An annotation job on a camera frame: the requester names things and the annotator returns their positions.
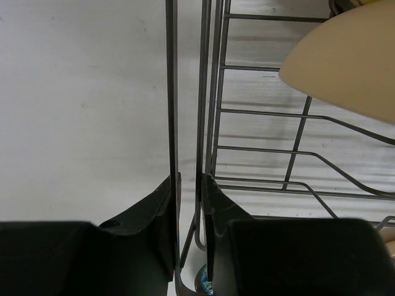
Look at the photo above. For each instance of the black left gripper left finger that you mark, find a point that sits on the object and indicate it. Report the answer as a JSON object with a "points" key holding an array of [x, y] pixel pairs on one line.
{"points": [[132, 253]]}

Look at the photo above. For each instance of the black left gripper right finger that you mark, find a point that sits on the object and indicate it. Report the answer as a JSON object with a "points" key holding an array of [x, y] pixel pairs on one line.
{"points": [[294, 256]]}

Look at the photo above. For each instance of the cream plate rear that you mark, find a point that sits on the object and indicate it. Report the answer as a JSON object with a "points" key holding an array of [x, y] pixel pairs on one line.
{"points": [[348, 61]]}

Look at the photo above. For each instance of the black wire dish rack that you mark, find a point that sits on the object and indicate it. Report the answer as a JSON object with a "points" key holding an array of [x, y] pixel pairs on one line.
{"points": [[273, 150]]}

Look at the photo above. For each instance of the yellow plate front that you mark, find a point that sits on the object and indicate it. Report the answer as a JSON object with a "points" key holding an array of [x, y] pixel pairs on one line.
{"points": [[388, 235]]}

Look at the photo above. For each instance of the small teal patterned plate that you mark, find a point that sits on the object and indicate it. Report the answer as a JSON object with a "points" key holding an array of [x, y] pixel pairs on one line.
{"points": [[201, 282]]}

